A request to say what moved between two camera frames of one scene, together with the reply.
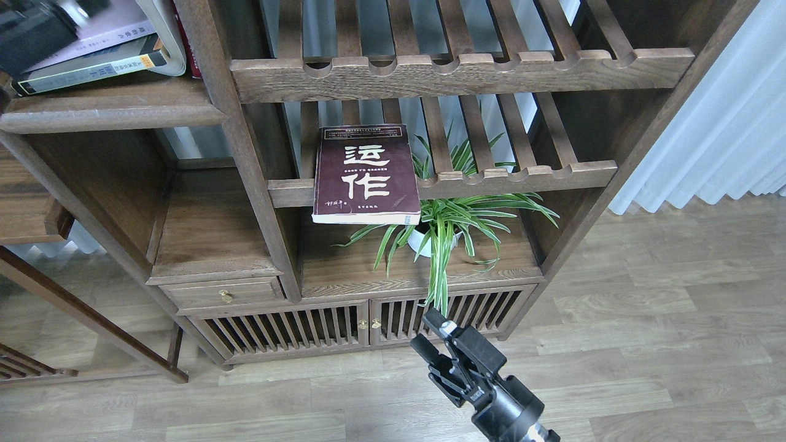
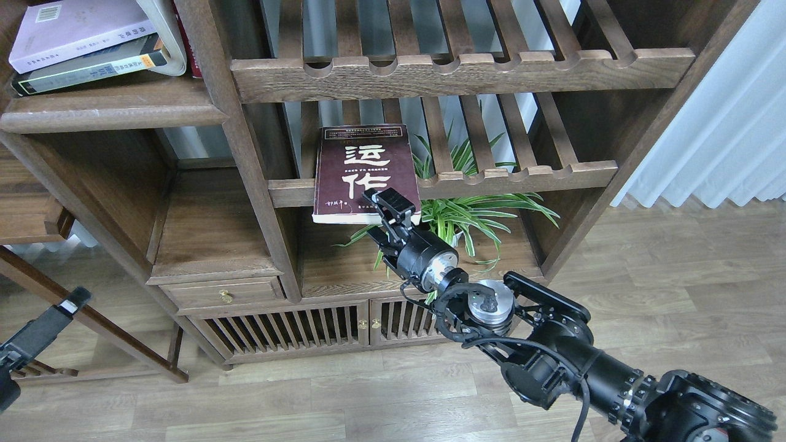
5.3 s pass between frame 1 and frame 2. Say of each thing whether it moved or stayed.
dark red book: stayed
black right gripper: moved
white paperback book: stayed
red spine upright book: stayed
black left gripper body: moved
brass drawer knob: stayed
